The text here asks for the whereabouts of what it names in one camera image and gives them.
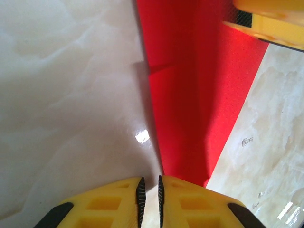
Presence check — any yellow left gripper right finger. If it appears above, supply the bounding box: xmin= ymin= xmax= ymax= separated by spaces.
xmin=157 ymin=175 xmax=269 ymax=228

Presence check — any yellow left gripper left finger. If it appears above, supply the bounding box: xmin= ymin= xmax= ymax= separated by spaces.
xmin=33 ymin=176 xmax=146 ymax=228

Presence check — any red cloth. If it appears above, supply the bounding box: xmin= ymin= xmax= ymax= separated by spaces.
xmin=135 ymin=0 xmax=270 ymax=188

